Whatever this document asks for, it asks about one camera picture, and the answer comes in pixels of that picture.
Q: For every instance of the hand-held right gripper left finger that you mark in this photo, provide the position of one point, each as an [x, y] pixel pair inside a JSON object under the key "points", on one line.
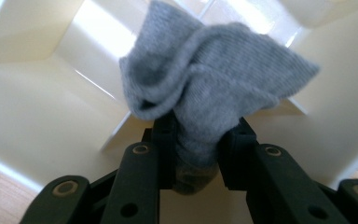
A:
{"points": [[136, 180]]}

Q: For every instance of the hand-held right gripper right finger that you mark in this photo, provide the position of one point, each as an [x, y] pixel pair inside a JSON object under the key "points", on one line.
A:
{"points": [[270, 180]]}

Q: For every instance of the white storage box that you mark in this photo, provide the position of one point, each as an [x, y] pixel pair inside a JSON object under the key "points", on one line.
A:
{"points": [[28, 124]]}

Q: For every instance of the grey sock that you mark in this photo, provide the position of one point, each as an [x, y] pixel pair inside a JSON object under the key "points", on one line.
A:
{"points": [[217, 77]]}

